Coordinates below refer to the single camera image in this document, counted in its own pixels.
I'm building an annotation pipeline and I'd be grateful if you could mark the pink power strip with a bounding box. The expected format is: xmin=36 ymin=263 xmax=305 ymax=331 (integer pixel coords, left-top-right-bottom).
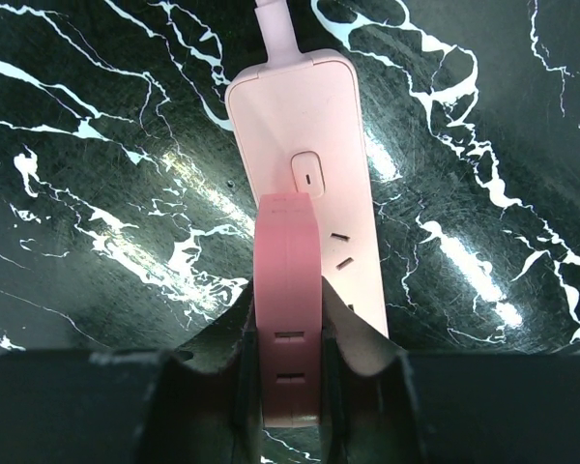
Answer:
xmin=225 ymin=1 xmax=389 ymax=335

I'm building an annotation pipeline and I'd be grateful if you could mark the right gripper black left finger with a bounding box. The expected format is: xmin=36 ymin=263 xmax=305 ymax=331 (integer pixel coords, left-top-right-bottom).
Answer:
xmin=0 ymin=287 xmax=261 ymax=463

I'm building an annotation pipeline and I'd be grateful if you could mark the pink square plug adapter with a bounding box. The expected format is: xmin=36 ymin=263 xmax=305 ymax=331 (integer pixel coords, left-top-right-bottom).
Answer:
xmin=253 ymin=193 xmax=323 ymax=428

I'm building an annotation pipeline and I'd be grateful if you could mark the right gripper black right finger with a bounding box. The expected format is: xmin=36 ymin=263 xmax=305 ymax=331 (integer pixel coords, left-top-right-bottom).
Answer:
xmin=319 ymin=283 xmax=580 ymax=463

